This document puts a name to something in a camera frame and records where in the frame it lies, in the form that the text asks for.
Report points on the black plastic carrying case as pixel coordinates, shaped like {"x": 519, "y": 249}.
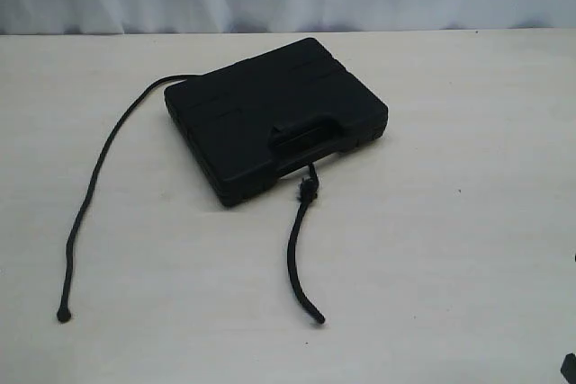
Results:
{"x": 253, "y": 122}

